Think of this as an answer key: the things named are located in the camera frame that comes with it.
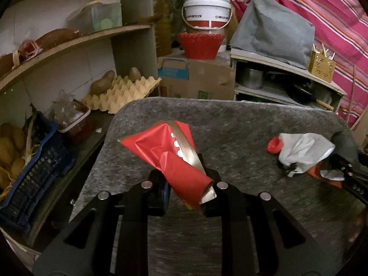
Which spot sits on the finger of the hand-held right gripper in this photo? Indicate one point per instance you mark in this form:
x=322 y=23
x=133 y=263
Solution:
x=346 y=146
x=355 y=187

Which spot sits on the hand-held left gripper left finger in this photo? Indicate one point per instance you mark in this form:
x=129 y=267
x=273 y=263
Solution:
x=165 y=201

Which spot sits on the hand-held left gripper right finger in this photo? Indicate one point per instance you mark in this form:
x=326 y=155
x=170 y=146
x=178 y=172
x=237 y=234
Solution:
x=227 y=201

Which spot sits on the orange wrapper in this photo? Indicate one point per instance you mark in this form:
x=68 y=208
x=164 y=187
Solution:
x=314 y=174

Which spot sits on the silver pouch with red cap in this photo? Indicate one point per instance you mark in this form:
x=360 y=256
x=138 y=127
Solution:
x=304 y=149

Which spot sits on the red paper envelope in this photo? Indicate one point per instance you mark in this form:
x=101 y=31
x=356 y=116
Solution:
x=161 y=149

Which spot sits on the wooden stick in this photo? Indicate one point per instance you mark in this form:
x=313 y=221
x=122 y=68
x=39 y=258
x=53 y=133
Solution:
x=351 y=97

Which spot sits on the grey shaggy mat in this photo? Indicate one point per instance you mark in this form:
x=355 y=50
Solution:
x=244 y=126

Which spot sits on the bamboo chopstick holder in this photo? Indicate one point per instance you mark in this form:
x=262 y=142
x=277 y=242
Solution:
x=322 y=67

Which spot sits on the red basket with white rim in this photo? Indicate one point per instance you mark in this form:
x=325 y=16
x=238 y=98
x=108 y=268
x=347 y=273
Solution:
x=80 y=126

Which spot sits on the yellow egg tray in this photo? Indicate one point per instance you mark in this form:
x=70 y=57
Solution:
x=123 y=95

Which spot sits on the small steel pot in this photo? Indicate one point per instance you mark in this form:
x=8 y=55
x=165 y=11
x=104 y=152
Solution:
x=251 y=79

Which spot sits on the cardboard box with blue print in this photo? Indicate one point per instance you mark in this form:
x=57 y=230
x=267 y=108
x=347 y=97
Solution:
x=201 y=77

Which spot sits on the blue plastic crate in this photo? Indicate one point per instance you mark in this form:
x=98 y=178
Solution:
x=37 y=184

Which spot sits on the small potato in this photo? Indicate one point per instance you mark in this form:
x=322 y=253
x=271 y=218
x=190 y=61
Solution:
x=135 y=74

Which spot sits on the large potato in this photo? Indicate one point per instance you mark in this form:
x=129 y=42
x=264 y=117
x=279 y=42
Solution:
x=102 y=83

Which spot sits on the red striped cloth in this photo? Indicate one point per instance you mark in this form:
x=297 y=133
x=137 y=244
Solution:
x=330 y=11

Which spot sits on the crumpled clear plastic bag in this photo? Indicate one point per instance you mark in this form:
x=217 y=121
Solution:
x=64 y=109

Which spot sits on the grey fabric cover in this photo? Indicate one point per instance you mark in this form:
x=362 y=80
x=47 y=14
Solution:
x=273 y=28

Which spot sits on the red scalloped plastic basket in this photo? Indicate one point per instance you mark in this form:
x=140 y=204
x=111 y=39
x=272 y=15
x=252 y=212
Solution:
x=201 y=46

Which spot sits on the pile of yellow potatoes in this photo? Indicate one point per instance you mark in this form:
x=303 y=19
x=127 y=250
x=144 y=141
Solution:
x=11 y=146

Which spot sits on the wooden shelf unit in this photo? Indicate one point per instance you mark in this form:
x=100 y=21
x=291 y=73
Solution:
x=86 y=38

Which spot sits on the large yellow oil bottle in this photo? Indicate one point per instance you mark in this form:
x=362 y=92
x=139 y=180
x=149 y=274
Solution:
x=162 y=20

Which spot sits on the white bucket with red label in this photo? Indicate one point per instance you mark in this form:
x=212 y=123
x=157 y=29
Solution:
x=207 y=8

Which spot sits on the sweet potato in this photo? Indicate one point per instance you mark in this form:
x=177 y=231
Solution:
x=57 y=37

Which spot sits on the clear plastic container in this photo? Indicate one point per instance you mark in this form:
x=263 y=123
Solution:
x=97 y=14

